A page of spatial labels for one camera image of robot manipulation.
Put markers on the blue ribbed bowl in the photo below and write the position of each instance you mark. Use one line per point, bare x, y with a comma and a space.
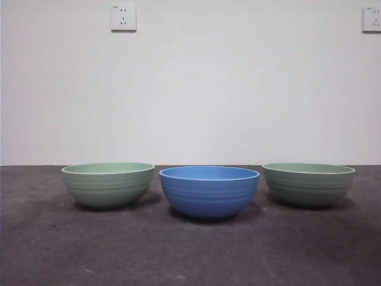
208, 196

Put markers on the green ribbed bowl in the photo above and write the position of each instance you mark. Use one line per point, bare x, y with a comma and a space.
107, 190
309, 190

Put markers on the white wall socket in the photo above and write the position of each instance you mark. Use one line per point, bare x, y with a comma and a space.
123, 18
372, 19

